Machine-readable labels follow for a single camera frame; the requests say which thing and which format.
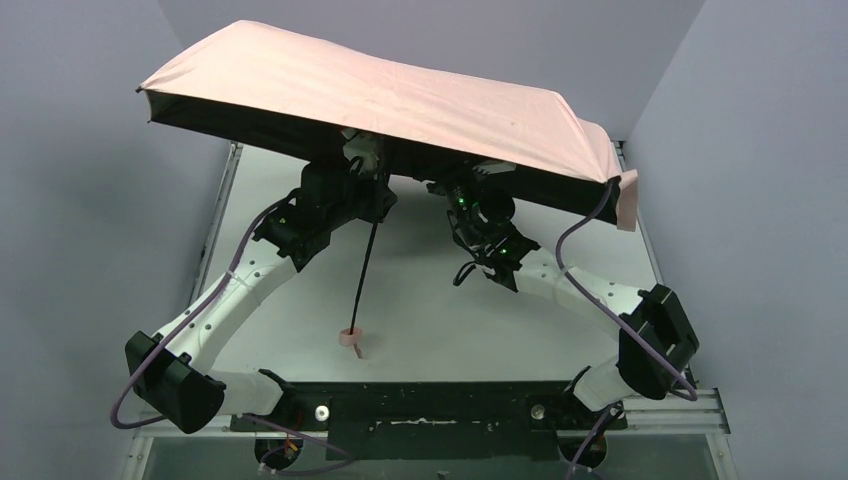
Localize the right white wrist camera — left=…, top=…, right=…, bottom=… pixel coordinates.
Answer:
left=472, top=160, right=517, bottom=177

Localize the pink and black folding umbrella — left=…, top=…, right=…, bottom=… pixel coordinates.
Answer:
left=137, top=19, right=641, bottom=362

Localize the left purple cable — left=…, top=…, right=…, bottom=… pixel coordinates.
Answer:
left=109, top=198, right=293, bottom=431

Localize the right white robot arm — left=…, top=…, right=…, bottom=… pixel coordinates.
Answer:
left=427, top=174, right=699, bottom=412

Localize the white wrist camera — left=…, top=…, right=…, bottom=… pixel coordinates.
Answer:
left=342, top=128, right=380, bottom=175
left=472, top=160, right=517, bottom=177

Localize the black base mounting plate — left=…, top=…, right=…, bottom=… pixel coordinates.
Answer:
left=266, top=381, right=601, bottom=461

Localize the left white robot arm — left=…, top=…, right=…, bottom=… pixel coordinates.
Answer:
left=125, top=159, right=397, bottom=434

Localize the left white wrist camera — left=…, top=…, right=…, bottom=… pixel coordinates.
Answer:
left=342, top=128, right=380, bottom=175

